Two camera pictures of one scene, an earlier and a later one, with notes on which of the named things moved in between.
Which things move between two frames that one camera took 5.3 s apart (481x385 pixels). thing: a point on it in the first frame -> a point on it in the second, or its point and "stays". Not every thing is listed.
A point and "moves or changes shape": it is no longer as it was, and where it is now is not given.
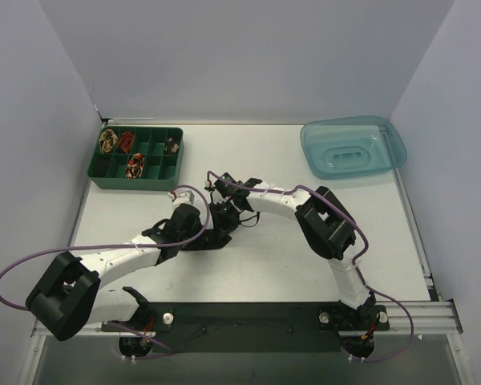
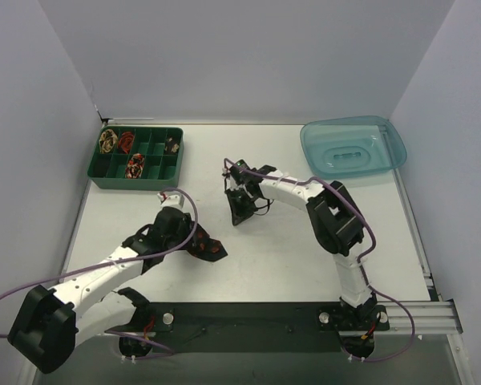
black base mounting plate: x=252 y=327 stays
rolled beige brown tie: x=107 y=140 stays
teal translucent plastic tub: x=348 y=147 stays
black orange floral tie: x=210 y=239 moves or changes shape
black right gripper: x=223 y=210 -> x=239 y=196
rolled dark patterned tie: x=171 y=145 stays
